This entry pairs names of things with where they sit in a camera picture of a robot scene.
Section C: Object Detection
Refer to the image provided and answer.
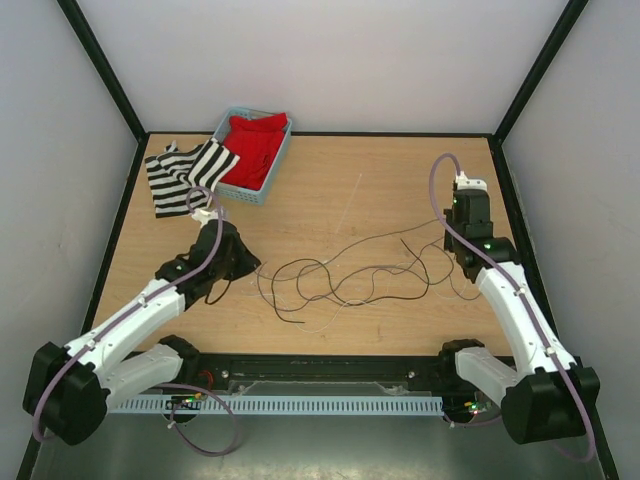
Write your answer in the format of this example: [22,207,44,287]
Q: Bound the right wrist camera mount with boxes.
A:
[453,171,488,192]

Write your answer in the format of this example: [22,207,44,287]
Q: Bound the black wire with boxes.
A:
[269,238,431,324]

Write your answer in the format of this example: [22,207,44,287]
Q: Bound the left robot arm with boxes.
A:
[23,220,260,445]

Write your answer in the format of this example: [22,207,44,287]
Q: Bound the black white striped cloth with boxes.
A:
[144,137,240,218]

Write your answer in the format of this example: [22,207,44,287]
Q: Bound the red cloth in basket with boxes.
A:
[221,113,288,191]

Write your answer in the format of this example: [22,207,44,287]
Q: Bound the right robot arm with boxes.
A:
[437,179,600,444]

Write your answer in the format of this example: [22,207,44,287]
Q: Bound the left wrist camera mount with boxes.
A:
[191,208,227,226]

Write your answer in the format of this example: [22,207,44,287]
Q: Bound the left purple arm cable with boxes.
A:
[31,185,224,443]

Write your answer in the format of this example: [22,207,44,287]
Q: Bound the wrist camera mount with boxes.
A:
[453,171,488,192]
[191,208,227,226]

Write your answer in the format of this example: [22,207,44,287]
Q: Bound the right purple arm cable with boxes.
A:
[429,152,597,463]

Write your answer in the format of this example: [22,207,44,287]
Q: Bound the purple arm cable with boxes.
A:
[429,152,597,463]
[31,185,224,443]

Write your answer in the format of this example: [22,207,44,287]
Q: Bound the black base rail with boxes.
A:
[178,353,479,396]

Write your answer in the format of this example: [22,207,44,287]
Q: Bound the grey wire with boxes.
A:
[254,217,451,306]

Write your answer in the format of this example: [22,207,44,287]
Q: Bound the light blue plastic basket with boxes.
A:
[213,107,292,205]

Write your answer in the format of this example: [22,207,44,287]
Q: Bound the light blue cable duct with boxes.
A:
[113,394,442,416]

